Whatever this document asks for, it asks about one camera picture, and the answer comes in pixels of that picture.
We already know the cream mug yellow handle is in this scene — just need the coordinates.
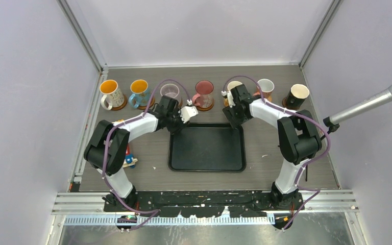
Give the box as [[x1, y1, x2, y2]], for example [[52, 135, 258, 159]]
[[222, 81, 242, 98]]

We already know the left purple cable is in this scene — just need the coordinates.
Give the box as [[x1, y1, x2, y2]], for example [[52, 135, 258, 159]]
[[102, 79, 192, 232]]

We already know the blue mug orange inside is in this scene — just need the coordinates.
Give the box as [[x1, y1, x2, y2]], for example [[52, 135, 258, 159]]
[[129, 79, 151, 108]]

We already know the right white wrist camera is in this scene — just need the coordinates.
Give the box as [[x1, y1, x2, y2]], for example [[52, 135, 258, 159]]
[[221, 90, 235, 108]]

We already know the silver microphone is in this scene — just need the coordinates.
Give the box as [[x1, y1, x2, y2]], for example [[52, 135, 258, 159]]
[[323, 85, 392, 127]]

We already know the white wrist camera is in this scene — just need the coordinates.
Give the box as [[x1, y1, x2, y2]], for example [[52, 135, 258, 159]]
[[221, 90, 235, 108], [180, 100, 198, 124]]

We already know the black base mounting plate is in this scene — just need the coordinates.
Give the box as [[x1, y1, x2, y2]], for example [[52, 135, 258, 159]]
[[102, 190, 304, 218]]

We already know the white mug black handle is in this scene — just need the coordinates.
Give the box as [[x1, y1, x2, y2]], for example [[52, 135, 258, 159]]
[[286, 84, 310, 110]]

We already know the lilac mug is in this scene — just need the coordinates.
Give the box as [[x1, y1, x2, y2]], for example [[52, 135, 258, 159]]
[[160, 83, 182, 102]]

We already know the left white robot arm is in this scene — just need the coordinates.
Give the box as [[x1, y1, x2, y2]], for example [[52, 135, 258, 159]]
[[84, 96, 198, 211]]

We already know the white mug orange inside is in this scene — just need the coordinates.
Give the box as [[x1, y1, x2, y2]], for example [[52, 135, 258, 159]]
[[100, 80, 124, 111]]

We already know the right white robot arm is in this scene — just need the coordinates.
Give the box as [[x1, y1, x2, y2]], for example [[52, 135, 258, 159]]
[[221, 84, 322, 210]]

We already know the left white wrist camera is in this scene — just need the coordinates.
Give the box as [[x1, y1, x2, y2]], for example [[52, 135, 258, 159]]
[[180, 100, 198, 124]]

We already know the white mug pink handle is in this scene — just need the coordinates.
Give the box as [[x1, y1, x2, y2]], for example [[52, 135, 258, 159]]
[[257, 79, 275, 96]]

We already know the dark brown wooden coaster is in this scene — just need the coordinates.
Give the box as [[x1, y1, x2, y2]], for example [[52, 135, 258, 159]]
[[282, 97, 287, 108]]

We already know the black serving tray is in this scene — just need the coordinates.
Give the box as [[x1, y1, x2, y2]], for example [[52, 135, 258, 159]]
[[168, 122, 247, 173]]

